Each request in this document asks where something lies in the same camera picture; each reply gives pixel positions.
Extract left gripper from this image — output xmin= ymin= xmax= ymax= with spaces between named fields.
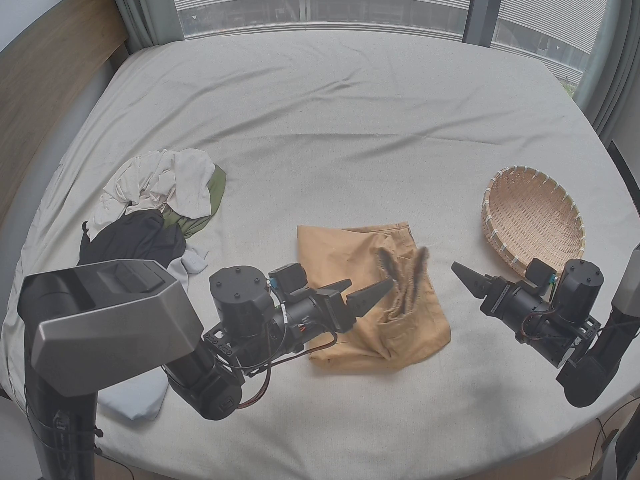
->
xmin=272 ymin=276 xmax=395 ymax=343

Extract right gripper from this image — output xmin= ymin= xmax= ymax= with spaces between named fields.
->
xmin=479 ymin=274 xmax=551 ymax=332

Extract tan shorts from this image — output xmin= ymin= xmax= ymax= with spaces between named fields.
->
xmin=296 ymin=221 xmax=452 ymax=373

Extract round woven basket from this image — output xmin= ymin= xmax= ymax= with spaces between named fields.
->
xmin=482 ymin=165 xmax=587 ymax=284

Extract green garment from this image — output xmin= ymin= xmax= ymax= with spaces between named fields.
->
xmin=159 ymin=165 xmax=227 ymax=239

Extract bed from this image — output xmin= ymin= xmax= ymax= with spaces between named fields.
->
xmin=0 ymin=0 xmax=640 ymax=474

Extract white garment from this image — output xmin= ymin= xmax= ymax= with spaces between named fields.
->
xmin=92 ymin=148 xmax=216 ymax=232

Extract black garment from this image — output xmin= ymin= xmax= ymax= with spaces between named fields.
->
xmin=77 ymin=209 xmax=187 ymax=270

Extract pale blue garment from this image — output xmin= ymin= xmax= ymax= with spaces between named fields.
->
xmin=97 ymin=247 xmax=209 ymax=422

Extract grey-green curtain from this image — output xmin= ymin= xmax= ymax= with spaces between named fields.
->
xmin=571 ymin=0 xmax=640 ymax=143
xmin=87 ymin=0 xmax=187 ymax=55

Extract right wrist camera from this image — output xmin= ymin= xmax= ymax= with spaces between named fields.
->
xmin=526 ymin=257 xmax=557 ymax=289

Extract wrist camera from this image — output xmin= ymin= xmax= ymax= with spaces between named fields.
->
xmin=526 ymin=257 xmax=557 ymax=289
xmin=268 ymin=263 xmax=309 ymax=304

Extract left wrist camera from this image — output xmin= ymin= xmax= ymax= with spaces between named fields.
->
xmin=268 ymin=263 xmax=309 ymax=304

